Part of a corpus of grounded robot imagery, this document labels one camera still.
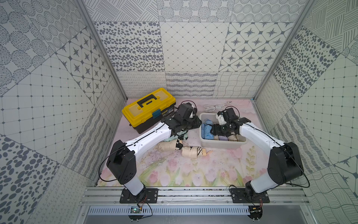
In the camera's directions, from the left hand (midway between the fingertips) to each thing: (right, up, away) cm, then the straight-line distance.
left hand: (202, 119), depth 79 cm
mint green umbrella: (-13, -12, +14) cm, 22 cm away
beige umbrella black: (-20, -18, +9) cm, 28 cm away
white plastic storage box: (+9, -16, +10) cm, 21 cm away
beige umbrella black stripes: (-4, -21, +7) cm, 23 cm away
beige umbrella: (+25, -13, +12) cm, 30 cm away
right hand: (+10, -9, +10) cm, 17 cm away
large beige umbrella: (+11, -13, +12) cm, 21 cm away
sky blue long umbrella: (+4, -8, +13) cm, 16 cm away
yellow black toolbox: (-35, +4, +12) cm, 37 cm away
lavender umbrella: (+16, -14, +14) cm, 25 cm away
